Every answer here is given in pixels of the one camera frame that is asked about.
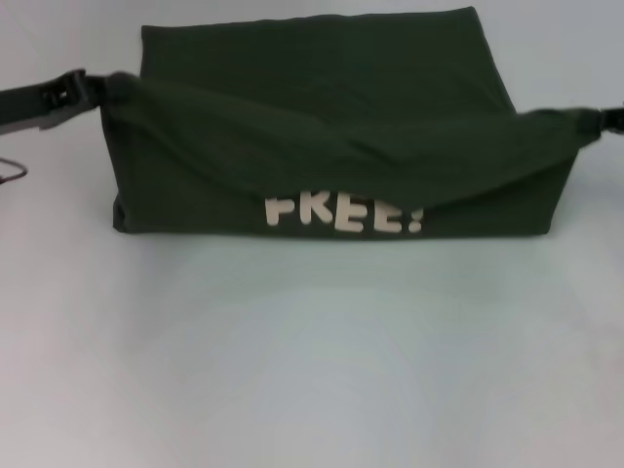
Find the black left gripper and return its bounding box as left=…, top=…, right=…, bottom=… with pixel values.
left=0, top=70, right=116, bottom=136

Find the left gripper cable with connector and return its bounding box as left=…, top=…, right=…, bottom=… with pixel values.
left=0, top=155, right=28, bottom=186

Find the dark green t-shirt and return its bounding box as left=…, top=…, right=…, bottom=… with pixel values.
left=101, top=5, right=604, bottom=241

